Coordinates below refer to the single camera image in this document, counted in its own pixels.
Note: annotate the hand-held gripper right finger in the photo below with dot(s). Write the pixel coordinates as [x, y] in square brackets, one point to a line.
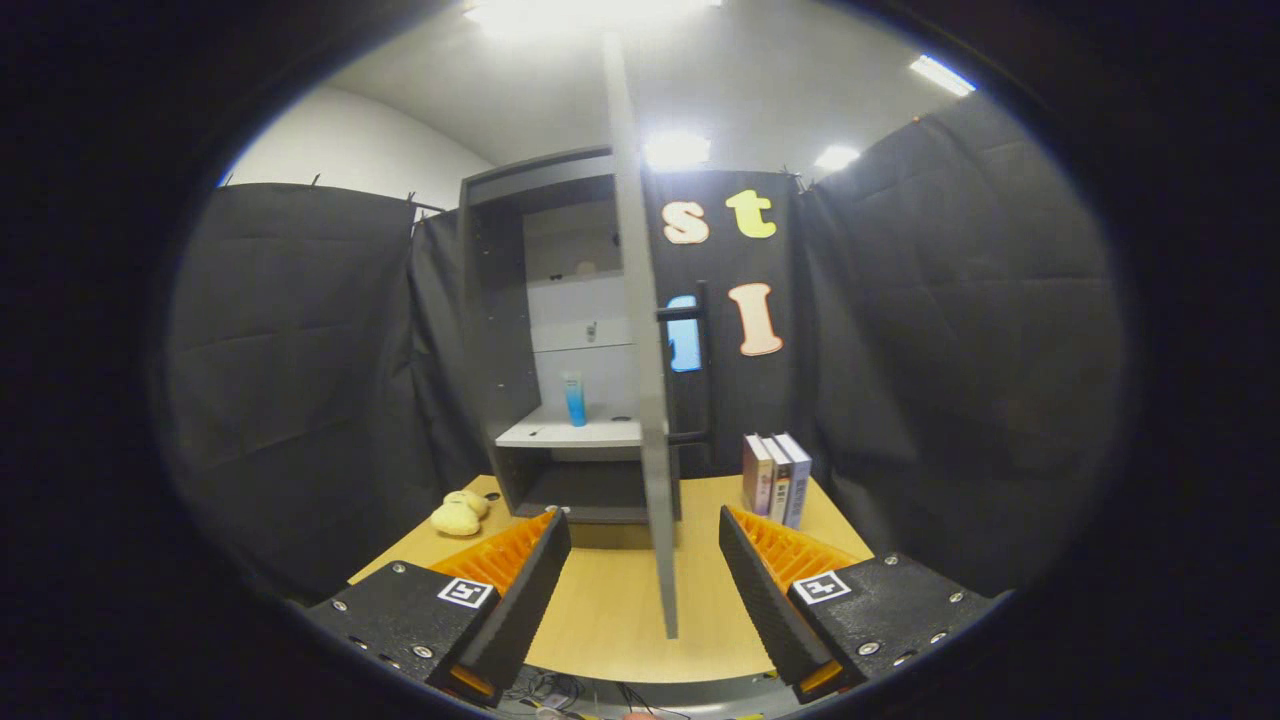
[770, 610]

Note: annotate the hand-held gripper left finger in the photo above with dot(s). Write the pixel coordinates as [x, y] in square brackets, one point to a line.
[520, 610]

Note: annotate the beige cabinet door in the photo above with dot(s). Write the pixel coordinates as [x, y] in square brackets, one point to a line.
[650, 450]

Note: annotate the white and blue tube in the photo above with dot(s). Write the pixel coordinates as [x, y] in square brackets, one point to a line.
[575, 400]

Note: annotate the yellow plush toy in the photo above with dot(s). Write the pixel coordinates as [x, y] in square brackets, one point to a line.
[458, 515]

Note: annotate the white spine book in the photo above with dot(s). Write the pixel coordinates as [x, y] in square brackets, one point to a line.
[780, 480]

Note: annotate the blue grey book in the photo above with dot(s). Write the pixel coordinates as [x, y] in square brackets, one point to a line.
[798, 480]

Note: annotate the dark grey cabinet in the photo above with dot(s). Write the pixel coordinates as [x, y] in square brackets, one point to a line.
[500, 330]

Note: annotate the black backdrop cloth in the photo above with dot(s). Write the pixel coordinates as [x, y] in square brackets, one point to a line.
[950, 350]

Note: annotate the long ceiling light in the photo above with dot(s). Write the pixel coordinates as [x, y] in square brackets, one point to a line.
[942, 75]
[677, 150]
[590, 10]
[836, 157]

